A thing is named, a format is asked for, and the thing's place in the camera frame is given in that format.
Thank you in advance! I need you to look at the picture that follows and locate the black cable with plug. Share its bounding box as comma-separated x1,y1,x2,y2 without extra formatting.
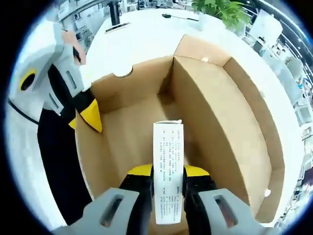
162,13,199,22

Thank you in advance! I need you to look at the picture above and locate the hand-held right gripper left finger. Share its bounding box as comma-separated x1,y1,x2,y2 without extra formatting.
83,164,155,235

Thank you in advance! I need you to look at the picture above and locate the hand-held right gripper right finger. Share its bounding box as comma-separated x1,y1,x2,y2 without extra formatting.
182,164,256,235

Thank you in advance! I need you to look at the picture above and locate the black cable across shirt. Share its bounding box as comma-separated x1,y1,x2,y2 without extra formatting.
7,97,41,125

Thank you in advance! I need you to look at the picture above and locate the green potted plant white pot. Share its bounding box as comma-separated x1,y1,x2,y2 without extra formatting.
190,0,252,37

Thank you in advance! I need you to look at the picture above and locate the brown cardboard shoe box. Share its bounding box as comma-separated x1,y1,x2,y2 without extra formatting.
74,34,286,223

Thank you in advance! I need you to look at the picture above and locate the person's left hand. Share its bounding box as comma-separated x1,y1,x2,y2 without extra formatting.
61,30,87,66

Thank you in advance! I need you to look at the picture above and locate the white medicine box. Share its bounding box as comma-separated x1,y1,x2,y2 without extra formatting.
153,119,184,224

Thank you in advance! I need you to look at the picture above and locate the white desk cable cover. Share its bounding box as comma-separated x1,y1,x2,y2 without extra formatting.
105,22,132,34

